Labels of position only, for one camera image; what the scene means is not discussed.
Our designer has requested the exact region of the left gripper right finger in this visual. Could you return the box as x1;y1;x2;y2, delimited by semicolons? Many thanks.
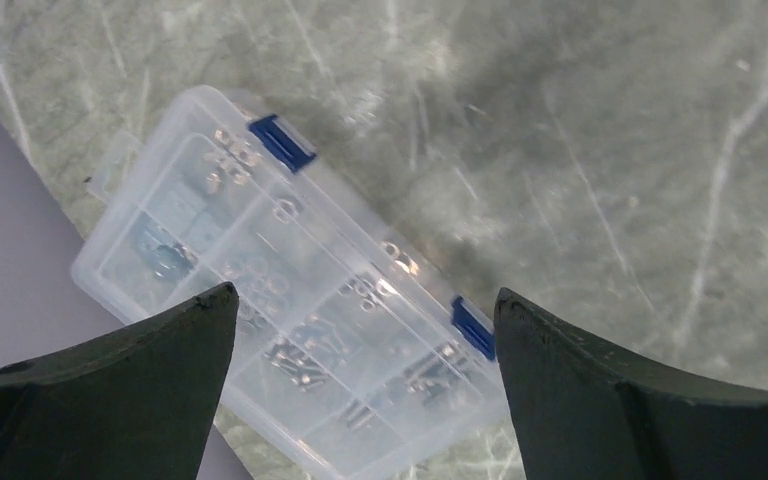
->
494;288;768;479

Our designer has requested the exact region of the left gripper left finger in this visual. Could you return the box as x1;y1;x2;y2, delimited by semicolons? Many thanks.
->
0;282;239;479

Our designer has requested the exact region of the clear plastic screw box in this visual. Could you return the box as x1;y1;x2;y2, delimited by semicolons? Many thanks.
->
71;86;508;479

